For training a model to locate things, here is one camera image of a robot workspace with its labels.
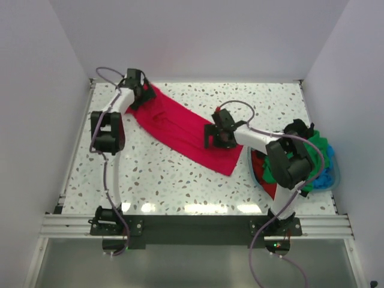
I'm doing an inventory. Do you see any pink red t-shirt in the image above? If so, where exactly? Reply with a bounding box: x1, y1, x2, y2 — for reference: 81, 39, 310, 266
126, 85, 242, 176

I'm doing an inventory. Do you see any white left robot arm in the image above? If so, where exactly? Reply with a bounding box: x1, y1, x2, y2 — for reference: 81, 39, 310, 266
89, 67, 156, 235

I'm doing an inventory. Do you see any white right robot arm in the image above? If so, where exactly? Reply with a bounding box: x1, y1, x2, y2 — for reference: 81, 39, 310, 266
204, 109, 315, 236

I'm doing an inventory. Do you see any dark red t-shirt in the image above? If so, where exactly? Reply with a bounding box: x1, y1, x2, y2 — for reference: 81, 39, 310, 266
251, 150, 277, 200

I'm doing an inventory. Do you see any black t-shirt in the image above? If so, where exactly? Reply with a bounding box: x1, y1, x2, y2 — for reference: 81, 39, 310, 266
283, 119, 314, 139

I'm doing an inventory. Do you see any blue plastic laundry basket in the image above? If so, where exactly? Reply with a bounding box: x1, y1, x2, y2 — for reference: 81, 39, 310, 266
247, 145, 340, 198

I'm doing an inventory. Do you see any blue t-shirt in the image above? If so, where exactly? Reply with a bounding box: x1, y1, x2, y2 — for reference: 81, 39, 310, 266
312, 145, 334, 190

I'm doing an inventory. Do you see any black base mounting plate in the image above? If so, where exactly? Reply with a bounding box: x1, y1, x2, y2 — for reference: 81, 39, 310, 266
88, 210, 302, 251

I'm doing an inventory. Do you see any aluminium frame rail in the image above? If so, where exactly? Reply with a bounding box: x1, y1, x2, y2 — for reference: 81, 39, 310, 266
39, 214, 354, 239

